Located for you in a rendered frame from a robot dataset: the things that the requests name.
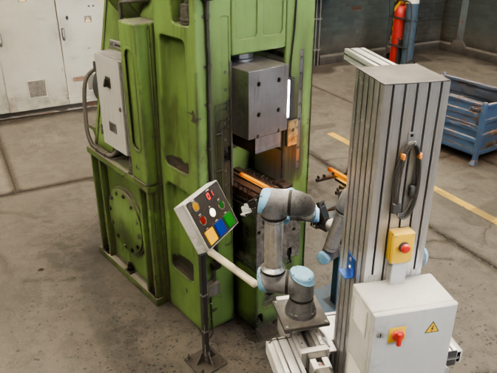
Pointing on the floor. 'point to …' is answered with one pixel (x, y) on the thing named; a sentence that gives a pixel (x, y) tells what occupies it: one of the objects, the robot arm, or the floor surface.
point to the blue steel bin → (470, 118)
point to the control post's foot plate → (196, 360)
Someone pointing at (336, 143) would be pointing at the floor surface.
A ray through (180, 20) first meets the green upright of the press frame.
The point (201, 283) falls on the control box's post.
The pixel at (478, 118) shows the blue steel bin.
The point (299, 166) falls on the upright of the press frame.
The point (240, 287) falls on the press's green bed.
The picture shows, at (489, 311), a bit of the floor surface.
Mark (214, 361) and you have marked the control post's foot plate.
